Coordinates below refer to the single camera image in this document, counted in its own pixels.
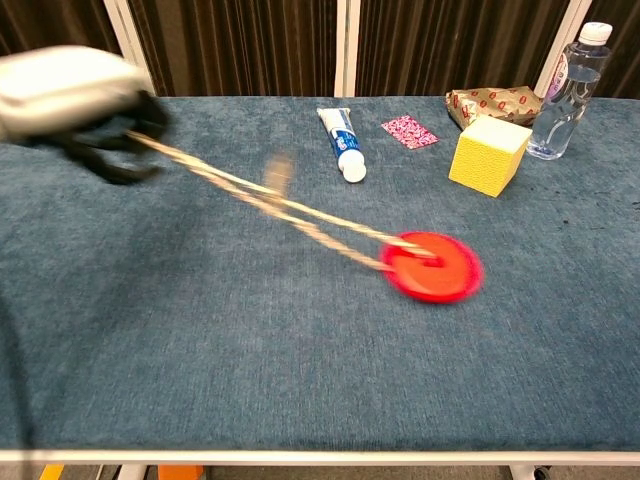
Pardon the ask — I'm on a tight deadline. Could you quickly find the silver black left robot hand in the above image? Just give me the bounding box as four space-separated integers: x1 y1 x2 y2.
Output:
0 44 171 187

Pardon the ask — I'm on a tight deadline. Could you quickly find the brown printed paper bag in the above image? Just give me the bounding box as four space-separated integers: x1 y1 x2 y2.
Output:
444 85 545 132

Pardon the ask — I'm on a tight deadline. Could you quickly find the blue velvet table cloth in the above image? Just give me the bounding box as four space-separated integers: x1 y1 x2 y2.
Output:
0 94 640 454

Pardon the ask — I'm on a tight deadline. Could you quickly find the dark brown curtain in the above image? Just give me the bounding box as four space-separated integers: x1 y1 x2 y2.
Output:
0 0 640 103

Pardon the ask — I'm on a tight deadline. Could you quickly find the white frame post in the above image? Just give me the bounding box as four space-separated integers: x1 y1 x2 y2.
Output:
533 0 595 96
334 0 362 98
102 0 158 98

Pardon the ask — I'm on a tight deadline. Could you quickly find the red plastic disc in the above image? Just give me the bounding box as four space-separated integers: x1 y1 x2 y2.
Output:
377 230 486 305

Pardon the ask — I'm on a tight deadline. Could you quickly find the white blue toothpaste tube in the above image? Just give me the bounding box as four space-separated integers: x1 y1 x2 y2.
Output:
316 107 368 184

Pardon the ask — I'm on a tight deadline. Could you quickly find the clear plastic water bottle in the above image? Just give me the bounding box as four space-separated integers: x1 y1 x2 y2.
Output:
525 21 614 161

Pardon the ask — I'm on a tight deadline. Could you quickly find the yellow foam cube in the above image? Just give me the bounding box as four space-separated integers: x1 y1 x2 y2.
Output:
448 115 534 200

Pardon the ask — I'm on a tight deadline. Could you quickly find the white table frame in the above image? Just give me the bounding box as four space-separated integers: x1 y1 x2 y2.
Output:
0 448 640 480

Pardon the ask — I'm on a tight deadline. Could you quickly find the beige braided rope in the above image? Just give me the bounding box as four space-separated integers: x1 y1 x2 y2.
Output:
125 128 444 275

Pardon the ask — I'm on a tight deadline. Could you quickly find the orange object under table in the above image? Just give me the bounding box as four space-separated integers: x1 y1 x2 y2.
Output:
156 464 206 480

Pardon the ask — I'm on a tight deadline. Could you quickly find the pink patterned card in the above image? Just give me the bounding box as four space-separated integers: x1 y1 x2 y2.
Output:
380 114 441 151

